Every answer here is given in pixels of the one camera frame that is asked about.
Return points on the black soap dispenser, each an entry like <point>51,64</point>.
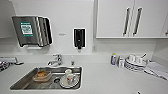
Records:
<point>79,37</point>

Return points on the small chrome soap pump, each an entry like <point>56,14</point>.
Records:
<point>72,63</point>

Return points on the chrome sink faucet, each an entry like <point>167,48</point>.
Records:
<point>58,59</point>

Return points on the white patterned mug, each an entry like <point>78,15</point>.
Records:
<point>69,78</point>

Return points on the small white jar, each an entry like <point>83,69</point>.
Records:
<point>120,62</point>

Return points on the white plate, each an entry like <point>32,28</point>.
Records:
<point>62,84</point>

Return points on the round sink drain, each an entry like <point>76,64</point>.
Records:
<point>57,80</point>

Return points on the steel paper towel dispenser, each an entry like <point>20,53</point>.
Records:
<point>40,31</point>

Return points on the white cup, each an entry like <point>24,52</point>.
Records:
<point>132,58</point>
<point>140,60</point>

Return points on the orange food container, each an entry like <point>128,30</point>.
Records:
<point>42,76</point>

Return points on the stack of white plates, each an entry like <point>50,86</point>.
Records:
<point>133,67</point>

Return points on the steel kitchen sink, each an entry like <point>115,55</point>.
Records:
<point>23,83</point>

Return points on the white wall outlet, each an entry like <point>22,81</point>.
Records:
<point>94,48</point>

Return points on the small wall label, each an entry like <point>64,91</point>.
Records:
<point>62,34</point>

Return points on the white wall cabinet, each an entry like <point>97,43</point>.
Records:
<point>110,18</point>
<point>6,20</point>

